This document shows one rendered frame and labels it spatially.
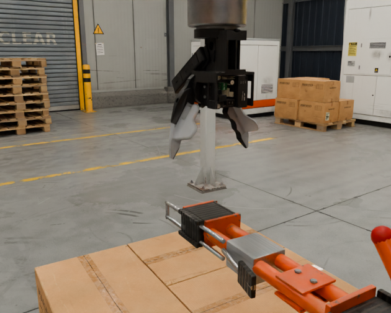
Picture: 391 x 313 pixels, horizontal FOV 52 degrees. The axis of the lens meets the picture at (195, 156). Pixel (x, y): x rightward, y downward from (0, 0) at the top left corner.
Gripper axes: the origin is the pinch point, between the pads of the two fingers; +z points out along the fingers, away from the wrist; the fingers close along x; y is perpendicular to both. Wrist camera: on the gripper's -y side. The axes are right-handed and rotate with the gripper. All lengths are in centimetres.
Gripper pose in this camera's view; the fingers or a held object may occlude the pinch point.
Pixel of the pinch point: (208, 153)
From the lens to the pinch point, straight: 68.0
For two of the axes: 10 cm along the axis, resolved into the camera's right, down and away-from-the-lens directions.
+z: 0.0, 9.7, 2.5
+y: 5.2, 2.1, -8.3
